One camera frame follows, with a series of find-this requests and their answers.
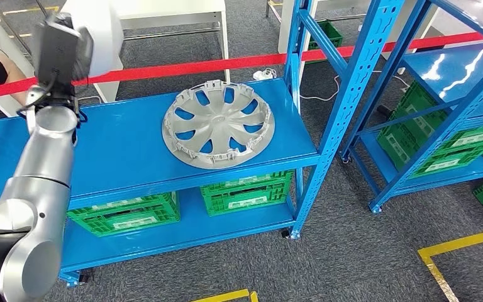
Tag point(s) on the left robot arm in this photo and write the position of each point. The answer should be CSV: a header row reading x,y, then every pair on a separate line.
x,y
37,166

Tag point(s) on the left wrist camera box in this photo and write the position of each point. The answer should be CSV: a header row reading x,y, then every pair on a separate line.
x,y
56,54

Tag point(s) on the silver wheel hubcap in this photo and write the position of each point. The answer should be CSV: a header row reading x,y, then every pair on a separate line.
x,y
218,121

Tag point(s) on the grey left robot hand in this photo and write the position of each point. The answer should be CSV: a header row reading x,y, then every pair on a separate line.
x,y
85,54

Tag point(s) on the white curved plastic part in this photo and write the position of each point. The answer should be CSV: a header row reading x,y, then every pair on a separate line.
x,y
100,33

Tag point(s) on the yellow floor tape square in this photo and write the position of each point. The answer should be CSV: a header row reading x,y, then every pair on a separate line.
x,y
225,296

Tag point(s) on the white power adapter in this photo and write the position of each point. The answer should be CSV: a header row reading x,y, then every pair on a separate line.
x,y
264,75

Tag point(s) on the blue steel shelf rack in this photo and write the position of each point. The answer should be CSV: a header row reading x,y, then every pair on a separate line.
x,y
454,71
120,137

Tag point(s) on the red barrier tape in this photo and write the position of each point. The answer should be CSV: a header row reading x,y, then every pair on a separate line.
x,y
183,66

